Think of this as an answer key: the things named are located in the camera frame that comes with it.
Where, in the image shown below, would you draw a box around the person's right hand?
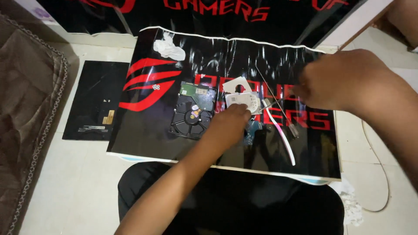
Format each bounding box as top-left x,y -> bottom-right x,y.
292,49 -> 403,112

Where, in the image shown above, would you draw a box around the person's left hand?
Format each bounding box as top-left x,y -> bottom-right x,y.
204,104 -> 252,149

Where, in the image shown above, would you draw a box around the white-labelled hard drive cover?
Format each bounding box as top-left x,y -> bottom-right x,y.
225,92 -> 263,116

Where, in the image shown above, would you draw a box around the blue circuit board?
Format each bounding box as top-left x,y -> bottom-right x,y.
243,119 -> 264,145

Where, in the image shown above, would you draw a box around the white cut-out insulation sheet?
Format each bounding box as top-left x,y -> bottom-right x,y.
222,77 -> 253,95

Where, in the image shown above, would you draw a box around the pink and white toothbrush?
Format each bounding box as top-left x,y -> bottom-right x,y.
261,99 -> 296,166

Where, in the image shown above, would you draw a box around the open black hard drive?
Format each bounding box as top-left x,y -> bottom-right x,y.
169,82 -> 218,140

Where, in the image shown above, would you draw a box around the glossy black red-print mat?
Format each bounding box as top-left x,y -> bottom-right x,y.
107,26 -> 342,181

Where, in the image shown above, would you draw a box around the person's black trousers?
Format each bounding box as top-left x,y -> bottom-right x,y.
117,161 -> 345,235

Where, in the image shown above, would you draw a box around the crumpled white tissue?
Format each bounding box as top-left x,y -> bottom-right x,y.
152,31 -> 186,62

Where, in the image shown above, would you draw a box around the large black red-print poster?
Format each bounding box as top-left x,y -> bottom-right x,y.
35,0 -> 367,47

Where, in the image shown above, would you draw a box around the brown wooden furniture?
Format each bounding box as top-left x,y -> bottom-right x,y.
372,0 -> 418,53

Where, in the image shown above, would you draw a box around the black laptop bottom panel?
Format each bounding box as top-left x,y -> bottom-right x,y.
62,60 -> 130,141

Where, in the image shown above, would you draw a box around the brown trimmed blanket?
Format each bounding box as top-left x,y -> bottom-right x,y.
0,12 -> 69,235

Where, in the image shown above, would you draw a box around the long thin clear-handled screwdriver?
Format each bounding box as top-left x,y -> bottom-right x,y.
254,65 -> 300,138

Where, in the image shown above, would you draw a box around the white cable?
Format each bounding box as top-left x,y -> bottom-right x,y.
360,119 -> 391,213

